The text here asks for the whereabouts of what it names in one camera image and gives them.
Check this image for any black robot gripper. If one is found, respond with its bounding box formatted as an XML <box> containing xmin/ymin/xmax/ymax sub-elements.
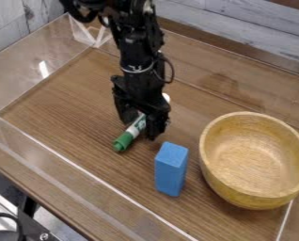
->
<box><xmin>111</xmin><ymin>64</ymin><xmax>171</xmax><ymax>140</ymax></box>

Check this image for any green and white marker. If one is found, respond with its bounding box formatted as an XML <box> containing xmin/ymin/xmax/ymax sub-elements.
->
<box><xmin>114</xmin><ymin>113</ymin><xmax>146</xmax><ymax>152</ymax></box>

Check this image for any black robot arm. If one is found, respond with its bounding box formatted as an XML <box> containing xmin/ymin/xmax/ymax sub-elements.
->
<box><xmin>59</xmin><ymin>0</ymin><xmax>175</xmax><ymax>140</ymax></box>

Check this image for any brown wooden bowl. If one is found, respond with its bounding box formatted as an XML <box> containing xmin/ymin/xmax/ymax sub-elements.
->
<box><xmin>199</xmin><ymin>111</ymin><xmax>299</xmax><ymax>210</ymax></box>

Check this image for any blue rectangular block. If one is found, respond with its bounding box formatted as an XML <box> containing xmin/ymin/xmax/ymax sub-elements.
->
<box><xmin>155</xmin><ymin>141</ymin><xmax>188</xmax><ymax>197</ymax></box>

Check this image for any clear acrylic tray wall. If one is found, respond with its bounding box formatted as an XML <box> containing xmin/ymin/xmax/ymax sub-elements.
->
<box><xmin>0</xmin><ymin>16</ymin><xmax>299</xmax><ymax>241</ymax></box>

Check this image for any black metal bracket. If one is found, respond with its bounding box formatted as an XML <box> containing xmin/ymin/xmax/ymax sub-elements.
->
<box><xmin>16</xmin><ymin>210</ymin><xmax>62</xmax><ymax>241</ymax></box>

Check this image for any black cable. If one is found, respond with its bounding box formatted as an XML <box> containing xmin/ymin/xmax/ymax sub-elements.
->
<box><xmin>0</xmin><ymin>212</ymin><xmax>35</xmax><ymax>241</ymax></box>

